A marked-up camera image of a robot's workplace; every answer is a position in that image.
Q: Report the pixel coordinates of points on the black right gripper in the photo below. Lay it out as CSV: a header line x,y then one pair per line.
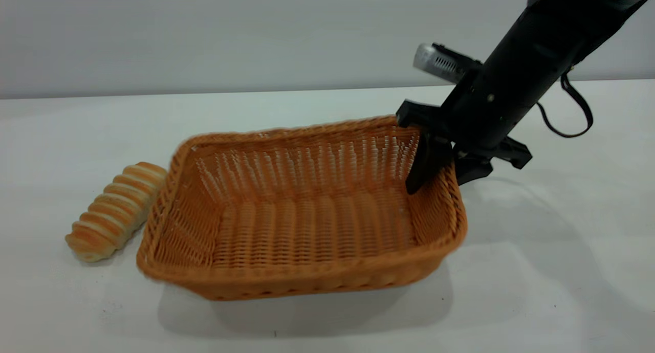
x,y
483,112

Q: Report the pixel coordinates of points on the orange woven wicker basket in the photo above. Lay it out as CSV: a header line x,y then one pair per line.
x,y
307,225

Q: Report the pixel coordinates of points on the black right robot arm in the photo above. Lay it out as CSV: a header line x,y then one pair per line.
x,y
563,25

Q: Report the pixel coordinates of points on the striped long bread roll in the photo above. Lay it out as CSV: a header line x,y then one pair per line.
x,y
115,212

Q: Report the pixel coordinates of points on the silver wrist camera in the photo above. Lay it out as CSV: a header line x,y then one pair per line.
x,y
440,61

